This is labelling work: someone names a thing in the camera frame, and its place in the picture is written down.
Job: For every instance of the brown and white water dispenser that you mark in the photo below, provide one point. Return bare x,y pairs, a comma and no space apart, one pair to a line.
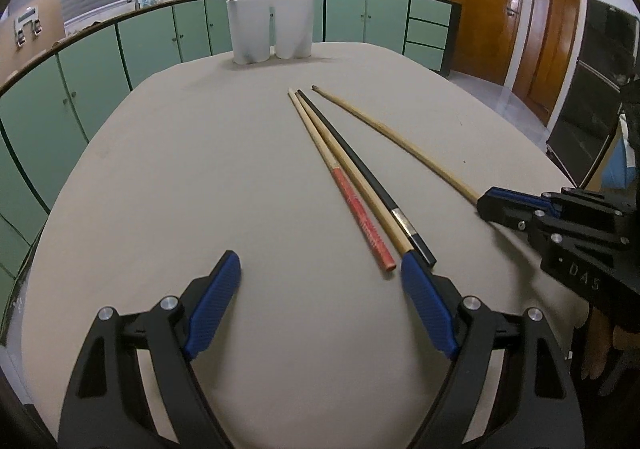
45,14

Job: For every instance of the red-tipped wooden chopstick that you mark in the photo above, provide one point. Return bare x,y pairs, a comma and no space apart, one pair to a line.
367,229

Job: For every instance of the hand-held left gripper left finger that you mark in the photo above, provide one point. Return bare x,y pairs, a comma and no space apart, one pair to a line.
212,309

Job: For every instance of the white two-compartment utensil holder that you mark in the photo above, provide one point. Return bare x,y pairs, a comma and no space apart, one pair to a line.
260,29

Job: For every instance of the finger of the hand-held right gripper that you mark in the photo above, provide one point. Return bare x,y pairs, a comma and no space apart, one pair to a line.
585,206
505,211

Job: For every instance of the plain wooden chopstick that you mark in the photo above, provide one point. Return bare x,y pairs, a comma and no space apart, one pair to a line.
370,199
457,185

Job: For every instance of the brown wooden door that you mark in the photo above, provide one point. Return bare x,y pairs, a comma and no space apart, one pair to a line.
487,4
555,29

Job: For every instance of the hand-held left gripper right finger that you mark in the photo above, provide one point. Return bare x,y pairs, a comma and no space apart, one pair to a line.
430,309

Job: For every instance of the black chopstick with silver band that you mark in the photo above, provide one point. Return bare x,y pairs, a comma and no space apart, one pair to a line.
367,179

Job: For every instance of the beige tablecloth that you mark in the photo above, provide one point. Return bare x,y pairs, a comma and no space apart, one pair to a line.
250,169

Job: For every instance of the black framed panel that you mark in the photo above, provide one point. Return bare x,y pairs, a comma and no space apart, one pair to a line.
590,94

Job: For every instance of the person's right hand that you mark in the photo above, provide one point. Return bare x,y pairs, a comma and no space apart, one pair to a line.
597,344

